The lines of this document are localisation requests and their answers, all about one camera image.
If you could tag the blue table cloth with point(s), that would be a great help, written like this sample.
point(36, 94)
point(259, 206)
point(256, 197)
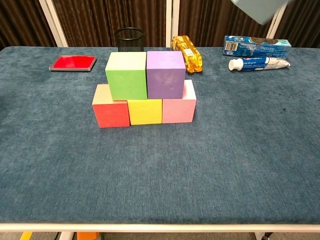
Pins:
point(160, 175)

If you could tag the gold foil snack packet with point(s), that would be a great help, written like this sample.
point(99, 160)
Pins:
point(190, 55)

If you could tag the yellow floor tape strip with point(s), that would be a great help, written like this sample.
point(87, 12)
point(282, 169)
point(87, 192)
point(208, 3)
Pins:
point(26, 236)

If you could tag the purple foam cube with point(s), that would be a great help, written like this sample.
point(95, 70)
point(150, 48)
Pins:
point(165, 80)

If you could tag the light blue foam cube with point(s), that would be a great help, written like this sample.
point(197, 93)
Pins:
point(260, 8)

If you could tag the white blue toothpaste tube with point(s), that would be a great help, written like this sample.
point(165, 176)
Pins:
point(257, 63)

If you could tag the small orange floor object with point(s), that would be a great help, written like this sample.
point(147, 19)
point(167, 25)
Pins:
point(87, 236)

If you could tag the red ink pad case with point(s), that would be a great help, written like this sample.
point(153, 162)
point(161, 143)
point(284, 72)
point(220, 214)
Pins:
point(72, 62)

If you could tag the green foam cube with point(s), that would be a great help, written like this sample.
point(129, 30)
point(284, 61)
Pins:
point(127, 82)

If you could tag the pink foam cube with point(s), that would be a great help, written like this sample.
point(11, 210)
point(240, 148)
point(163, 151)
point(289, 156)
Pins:
point(178, 111)

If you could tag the red foam cube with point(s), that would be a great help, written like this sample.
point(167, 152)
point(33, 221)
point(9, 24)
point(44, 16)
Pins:
point(111, 115)

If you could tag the yellow foam cube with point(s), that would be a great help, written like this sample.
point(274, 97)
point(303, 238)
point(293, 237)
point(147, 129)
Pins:
point(145, 112)

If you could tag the white table frame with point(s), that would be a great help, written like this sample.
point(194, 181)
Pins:
point(160, 228)

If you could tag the blue cookie box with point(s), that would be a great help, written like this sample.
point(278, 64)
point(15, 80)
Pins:
point(250, 46)

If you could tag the dark pleated partition panel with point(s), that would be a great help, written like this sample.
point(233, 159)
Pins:
point(305, 22)
point(212, 17)
point(20, 20)
point(100, 20)

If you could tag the black mesh pen holder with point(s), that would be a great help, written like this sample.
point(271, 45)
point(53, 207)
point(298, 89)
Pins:
point(130, 41)

